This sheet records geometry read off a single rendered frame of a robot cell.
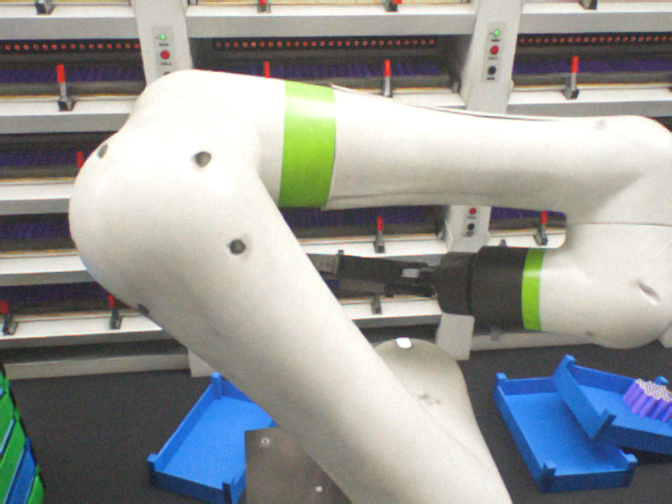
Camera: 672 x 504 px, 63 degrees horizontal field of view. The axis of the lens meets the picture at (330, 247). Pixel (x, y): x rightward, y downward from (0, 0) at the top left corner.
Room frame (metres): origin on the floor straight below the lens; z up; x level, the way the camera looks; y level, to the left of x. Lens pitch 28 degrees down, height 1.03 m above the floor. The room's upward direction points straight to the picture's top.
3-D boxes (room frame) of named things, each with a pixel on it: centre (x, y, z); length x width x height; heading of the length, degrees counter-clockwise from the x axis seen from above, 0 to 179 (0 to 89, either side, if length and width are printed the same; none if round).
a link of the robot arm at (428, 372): (0.51, -0.10, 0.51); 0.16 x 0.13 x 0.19; 6
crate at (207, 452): (0.94, 0.26, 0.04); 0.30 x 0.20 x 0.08; 162
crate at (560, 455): (0.97, -0.54, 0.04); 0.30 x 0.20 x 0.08; 5
